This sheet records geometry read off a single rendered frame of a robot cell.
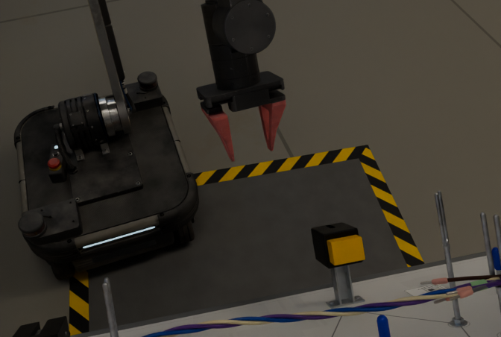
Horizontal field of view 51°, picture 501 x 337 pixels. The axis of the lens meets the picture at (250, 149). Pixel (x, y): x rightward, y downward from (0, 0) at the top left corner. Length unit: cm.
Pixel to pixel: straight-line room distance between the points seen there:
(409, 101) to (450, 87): 22
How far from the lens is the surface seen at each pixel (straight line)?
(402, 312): 67
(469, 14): 297
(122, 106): 173
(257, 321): 43
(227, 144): 67
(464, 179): 215
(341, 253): 65
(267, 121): 71
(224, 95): 64
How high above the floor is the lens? 158
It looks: 49 degrees down
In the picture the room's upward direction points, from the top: straight up
